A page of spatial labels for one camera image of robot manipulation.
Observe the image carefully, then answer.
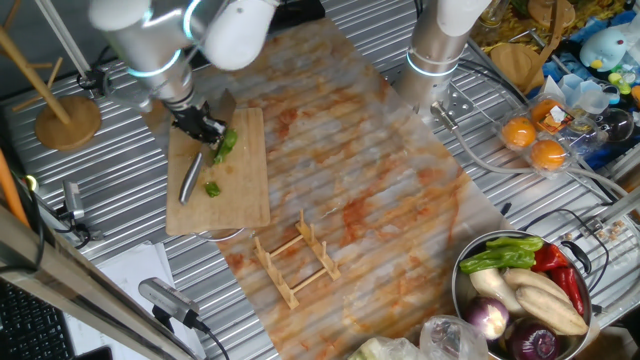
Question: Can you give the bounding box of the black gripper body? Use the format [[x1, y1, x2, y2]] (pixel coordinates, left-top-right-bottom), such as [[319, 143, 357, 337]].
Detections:
[[172, 99, 214, 141]]

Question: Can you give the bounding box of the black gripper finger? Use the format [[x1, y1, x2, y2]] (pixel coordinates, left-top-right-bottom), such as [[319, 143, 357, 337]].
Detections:
[[185, 130, 214, 147], [204, 115, 227, 144]]

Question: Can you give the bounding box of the steel kitchen knife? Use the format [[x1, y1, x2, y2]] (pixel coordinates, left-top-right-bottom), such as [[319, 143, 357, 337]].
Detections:
[[178, 88, 238, 206]]

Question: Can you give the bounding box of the bamboo cutting board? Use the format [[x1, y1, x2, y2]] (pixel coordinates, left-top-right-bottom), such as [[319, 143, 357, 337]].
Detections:
[[164, 107, 272, 244]]

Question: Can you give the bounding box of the wooden mug tree stand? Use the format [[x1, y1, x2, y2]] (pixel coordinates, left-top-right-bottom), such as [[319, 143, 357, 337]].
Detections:
[[0, 0, 104, 152]]

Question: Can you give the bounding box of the white paper sheet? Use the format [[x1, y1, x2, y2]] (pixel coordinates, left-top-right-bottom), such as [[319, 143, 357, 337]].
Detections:
[[64, 242, 207, 360]]

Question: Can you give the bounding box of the wooden dish rack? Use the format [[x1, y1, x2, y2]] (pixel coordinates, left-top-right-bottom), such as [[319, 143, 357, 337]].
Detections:
[[253, 208, 343, 311]]

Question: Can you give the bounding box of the orange tube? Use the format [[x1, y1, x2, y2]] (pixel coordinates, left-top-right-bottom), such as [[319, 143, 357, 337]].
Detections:
[[0, 149, 31, 229]]

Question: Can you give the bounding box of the black keyboard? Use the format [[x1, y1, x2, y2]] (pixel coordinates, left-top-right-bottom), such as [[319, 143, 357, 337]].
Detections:
[[0, 279, 76, 360]]

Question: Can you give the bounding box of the plastic bag with cabbage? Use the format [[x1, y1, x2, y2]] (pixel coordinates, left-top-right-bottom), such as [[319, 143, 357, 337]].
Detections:
[[347, 335, 426, 360]]

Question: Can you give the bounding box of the stainless steel pot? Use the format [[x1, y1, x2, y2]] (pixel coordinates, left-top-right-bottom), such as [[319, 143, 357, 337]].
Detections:
[[451, 229, 597, 360]]

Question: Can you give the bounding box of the wooden stand with round base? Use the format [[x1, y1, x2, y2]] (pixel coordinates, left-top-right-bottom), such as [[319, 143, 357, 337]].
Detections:
[[489, 0, 569, 95]]

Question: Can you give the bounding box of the long green pepper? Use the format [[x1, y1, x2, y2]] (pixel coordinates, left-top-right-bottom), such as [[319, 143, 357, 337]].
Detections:
[[458, 247, 537, 275]]

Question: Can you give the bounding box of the clear plastic bag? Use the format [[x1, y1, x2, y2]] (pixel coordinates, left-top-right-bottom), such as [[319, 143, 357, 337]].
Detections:
[[419, 314, 491, 360]]

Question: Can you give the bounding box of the white radish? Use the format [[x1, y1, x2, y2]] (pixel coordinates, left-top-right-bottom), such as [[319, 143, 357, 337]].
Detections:
[[469, 268, 524, 317]]

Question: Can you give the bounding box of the short green pepper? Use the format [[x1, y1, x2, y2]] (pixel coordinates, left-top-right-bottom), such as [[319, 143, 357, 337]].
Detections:
[[485, 235, 545, 253]]

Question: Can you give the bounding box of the orange fruit with label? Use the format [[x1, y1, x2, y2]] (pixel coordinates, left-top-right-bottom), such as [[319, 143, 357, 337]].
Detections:
[[530, 98, 574, 135]]

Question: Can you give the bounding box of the pale purple onion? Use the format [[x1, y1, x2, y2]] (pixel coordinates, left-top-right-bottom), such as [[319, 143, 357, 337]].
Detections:
[[464, 296, 511, 342]]

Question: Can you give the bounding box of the round wooden disc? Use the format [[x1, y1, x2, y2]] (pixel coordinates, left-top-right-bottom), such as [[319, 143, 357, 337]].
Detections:
[[527, 0, 576, 29]]

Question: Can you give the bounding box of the beige sweet potato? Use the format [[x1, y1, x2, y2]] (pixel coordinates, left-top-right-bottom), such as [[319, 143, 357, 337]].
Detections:
[[502, 268, 571, 304], [514, 285, 589, 337]]

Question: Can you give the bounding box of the wide red pepper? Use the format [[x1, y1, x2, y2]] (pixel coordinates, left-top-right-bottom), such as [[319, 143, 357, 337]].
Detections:
[[530, 243, 569, 274]]

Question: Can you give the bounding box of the clear plastic fruit container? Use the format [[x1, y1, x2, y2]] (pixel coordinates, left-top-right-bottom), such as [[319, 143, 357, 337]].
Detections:
[[493, 92, 609, 180]]

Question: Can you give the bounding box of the clear plastic cup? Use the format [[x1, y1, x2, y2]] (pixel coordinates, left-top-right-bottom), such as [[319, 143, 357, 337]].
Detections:
[[558, 73, 612, 115]]

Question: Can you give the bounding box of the dark red onion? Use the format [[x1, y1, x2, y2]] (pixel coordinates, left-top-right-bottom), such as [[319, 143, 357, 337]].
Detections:
[[507, 319, 561, 360]]

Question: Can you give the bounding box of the long red pepper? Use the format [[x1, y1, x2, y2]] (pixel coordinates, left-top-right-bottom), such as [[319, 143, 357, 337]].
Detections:
[[549, 266, 586, 317]]

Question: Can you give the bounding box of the blue plush toy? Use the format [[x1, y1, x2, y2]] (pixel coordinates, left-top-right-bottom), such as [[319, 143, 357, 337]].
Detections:
[[579, 27, 629, 74]]

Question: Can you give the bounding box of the round glass bowl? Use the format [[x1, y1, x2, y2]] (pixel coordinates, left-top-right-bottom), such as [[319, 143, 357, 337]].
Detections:
[[597, 107, 636, 144]]

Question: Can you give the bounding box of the green yellow toy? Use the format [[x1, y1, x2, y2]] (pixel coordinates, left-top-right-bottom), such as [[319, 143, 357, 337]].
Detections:
[[606, 69, 634, 96]]

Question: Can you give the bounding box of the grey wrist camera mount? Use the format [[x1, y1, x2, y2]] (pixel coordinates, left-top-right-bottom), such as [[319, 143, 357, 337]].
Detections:
[[102, 62, 154, 114]]

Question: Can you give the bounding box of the small grey mounted camera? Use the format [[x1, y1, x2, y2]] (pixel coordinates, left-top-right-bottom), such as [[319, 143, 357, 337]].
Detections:
[[53, 179, 105, 245]]

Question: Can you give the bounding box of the silver pole with black ring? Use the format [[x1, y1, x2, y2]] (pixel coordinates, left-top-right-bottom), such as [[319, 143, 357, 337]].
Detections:
[[33, 0, 107, 100]]

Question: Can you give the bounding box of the grey camera with black cable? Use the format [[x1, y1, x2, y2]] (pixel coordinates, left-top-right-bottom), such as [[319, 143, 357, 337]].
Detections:
[[138, 277, 231, 360]]

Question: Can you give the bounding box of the aluminium frame beam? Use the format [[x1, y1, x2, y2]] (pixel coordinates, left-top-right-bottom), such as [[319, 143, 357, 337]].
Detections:
[[0, 205, 197, 360]]

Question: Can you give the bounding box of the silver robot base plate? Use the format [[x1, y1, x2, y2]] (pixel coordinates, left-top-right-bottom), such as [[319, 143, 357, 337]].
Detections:
[[414, 82, 475, 126]]

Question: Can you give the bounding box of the grey hose with metal connector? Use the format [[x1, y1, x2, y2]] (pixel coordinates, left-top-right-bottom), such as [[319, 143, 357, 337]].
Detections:
[[430, 101, 629, 197]]

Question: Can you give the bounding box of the black base cable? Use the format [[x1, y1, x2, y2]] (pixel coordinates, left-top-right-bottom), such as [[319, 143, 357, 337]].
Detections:
[[457, 58, 531, 107]]

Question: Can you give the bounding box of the black cable near pot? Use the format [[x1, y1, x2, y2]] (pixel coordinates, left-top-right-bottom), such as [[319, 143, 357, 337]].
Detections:
[[519, 207, 612, 294]]

